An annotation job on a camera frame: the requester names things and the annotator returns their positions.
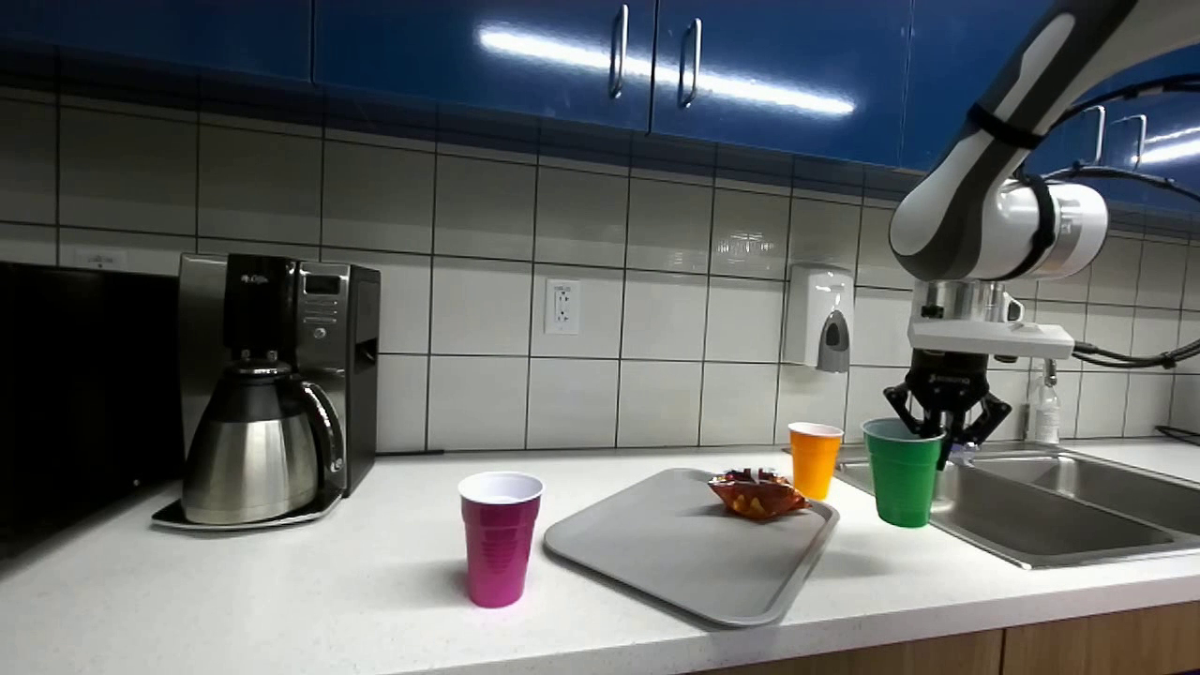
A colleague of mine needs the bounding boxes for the stainless steel sink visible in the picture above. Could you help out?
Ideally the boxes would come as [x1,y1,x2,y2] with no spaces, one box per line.
[831,444,1200,572]

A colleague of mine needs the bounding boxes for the black steel coffee maker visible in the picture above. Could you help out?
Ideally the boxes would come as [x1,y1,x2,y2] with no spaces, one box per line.
[148,251,381,536]

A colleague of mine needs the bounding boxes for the green plastic cup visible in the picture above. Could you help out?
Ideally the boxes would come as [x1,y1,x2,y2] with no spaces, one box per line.
[857,417,947,531]

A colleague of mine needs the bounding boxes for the white wall soap dispenser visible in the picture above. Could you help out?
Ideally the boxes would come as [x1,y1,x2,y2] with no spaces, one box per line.
[785,261,857,376]

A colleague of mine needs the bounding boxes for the white wall outlet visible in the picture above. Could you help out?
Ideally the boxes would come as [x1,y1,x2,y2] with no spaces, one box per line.
[543,275,585,339]

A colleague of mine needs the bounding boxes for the blue cabinet door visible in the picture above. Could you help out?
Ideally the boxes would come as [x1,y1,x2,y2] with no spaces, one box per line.
[312,0,655,135]
[648,0,923,161]
[0,0,315,90]

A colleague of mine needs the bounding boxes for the clear soap bottle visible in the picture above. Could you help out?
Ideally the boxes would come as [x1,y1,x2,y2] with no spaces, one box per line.
[1022,369,1065,450]

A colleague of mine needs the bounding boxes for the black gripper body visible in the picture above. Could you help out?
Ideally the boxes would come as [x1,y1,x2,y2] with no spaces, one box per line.
[895,350,1005,425]

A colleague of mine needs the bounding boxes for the red snack bag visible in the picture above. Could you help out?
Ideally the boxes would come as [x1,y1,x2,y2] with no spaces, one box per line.
[706,464,811,524]

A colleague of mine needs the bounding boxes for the grey plastic tray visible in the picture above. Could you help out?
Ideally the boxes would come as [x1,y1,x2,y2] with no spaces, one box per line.
[540,464,842,630]

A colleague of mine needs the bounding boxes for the black microwave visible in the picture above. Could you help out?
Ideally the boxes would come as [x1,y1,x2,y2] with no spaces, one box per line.
[0,259,186,554]

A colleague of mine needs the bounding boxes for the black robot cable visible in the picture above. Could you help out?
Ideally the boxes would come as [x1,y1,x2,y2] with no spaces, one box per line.
[1035,70,1200,376]

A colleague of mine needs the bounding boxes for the pink plastic cup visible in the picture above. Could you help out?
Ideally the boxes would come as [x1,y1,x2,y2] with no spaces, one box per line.
[455,469,550,612]

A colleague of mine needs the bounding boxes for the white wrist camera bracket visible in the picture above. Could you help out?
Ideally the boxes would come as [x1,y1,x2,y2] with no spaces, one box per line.
[906,314,1080,369]

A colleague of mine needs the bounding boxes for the silver cabinet handle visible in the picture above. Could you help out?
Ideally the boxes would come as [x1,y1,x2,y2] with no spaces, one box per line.
[606,0,635,104]
[1108,110,1150,174]
[1085,101,1108,169]
[673,14,706,111]

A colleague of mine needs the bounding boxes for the yellow plastic cup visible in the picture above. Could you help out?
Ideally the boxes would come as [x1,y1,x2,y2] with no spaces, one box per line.
[785,420,847,507]

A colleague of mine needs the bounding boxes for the stainless steel carafe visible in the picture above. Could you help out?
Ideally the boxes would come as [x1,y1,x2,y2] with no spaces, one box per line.
[181,365,345,524]

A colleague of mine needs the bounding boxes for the wooden base cabinet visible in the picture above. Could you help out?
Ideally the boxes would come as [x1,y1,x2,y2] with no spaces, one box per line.
[697,597,1200,675]

